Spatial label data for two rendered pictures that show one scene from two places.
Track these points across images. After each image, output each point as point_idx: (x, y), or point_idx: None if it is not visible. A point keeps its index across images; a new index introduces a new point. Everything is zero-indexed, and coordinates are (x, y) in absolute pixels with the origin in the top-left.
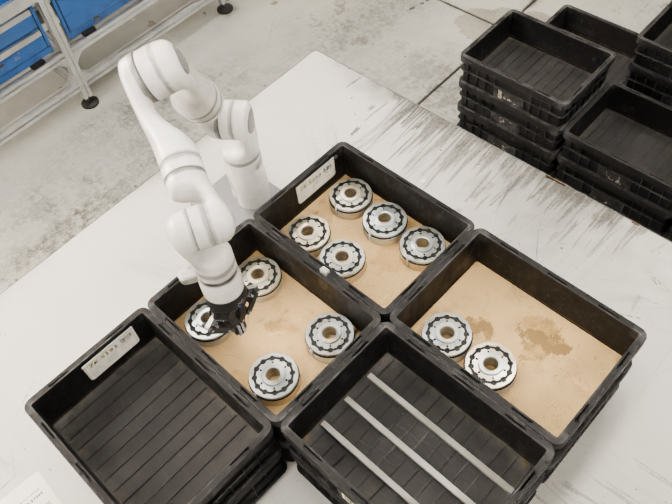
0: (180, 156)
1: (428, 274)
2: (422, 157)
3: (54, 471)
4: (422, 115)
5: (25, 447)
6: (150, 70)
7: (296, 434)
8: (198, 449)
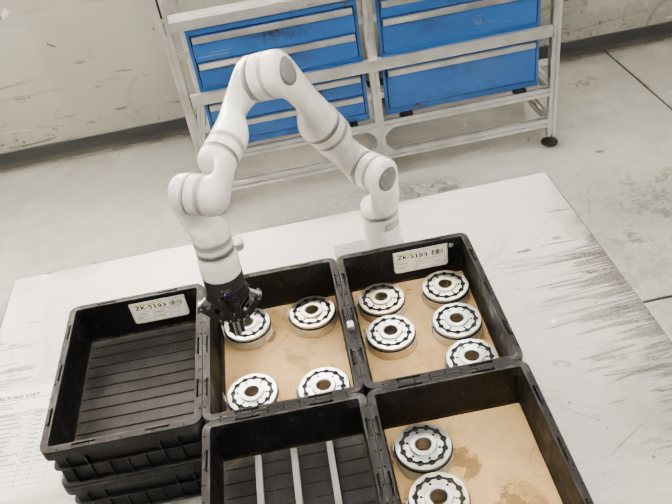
0: (220, 134)
1: (437, 375)
2: (570, 300)
3: None
4: (602, 264)
5: None
6: (253, 68)
7: (209, 438)
8: (158, 418)
